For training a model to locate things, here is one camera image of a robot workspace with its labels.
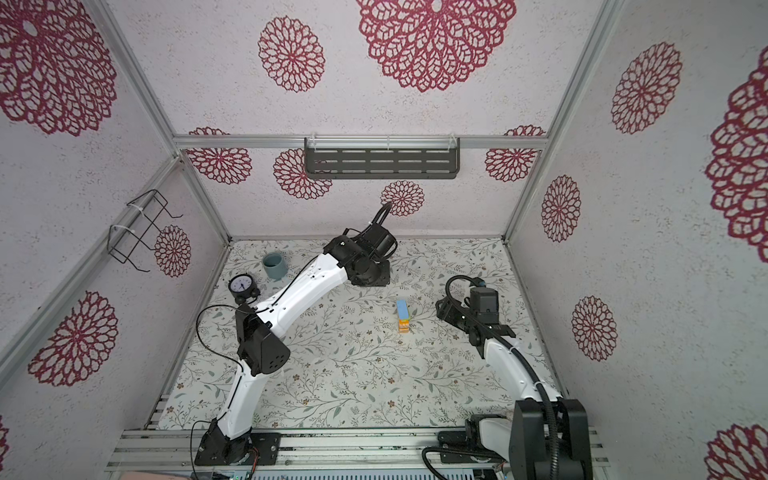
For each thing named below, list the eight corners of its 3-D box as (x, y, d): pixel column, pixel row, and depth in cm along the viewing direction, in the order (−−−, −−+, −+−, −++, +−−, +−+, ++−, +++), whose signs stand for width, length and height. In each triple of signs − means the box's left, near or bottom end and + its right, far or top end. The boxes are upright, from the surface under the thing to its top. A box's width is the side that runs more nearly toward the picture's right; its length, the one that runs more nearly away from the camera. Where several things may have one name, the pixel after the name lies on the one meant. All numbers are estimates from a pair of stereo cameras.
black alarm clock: (238, 306, 103) (233, 300, 100) (229, 286, 109) (224, 279, 106) (262, 294, 106) (258, 288, 103) (252, 275, 112) (248, 269, 109)
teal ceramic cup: (265, 280, 110) (259, 269, 105) (270, 264, 115) (264, 252, 110) (285, 280, 110) (280, 269, 105) (289, 264, 115) (284, 252, 110)
